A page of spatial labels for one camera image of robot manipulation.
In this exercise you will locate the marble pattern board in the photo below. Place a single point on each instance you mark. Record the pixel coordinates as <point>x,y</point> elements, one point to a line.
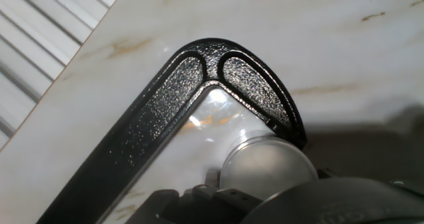
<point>298,35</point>

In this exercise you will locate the black metal C-clamp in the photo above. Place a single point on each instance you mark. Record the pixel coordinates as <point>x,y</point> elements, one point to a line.
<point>165,104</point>

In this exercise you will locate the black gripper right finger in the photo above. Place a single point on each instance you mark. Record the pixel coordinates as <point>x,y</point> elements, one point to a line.
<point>328,173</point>

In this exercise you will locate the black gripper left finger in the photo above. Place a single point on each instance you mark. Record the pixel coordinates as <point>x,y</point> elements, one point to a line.
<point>215,207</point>

